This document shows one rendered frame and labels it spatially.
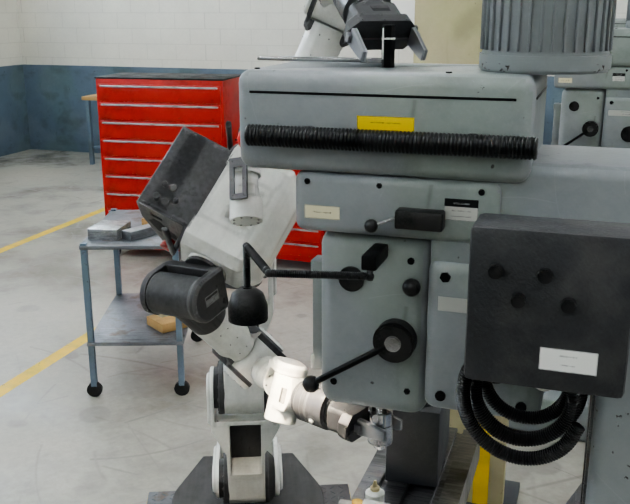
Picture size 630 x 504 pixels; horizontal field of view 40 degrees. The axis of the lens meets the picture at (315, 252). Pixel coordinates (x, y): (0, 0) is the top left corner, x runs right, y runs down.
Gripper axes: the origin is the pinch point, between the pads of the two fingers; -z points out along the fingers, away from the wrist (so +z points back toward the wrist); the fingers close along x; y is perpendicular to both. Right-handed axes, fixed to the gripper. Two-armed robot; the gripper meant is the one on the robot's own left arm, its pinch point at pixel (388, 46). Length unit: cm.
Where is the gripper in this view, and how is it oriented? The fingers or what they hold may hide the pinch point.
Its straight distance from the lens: 145.4
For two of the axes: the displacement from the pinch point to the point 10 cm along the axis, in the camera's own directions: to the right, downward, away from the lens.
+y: 1.6, -7.0, -7.0
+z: -2.8, -7.1, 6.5
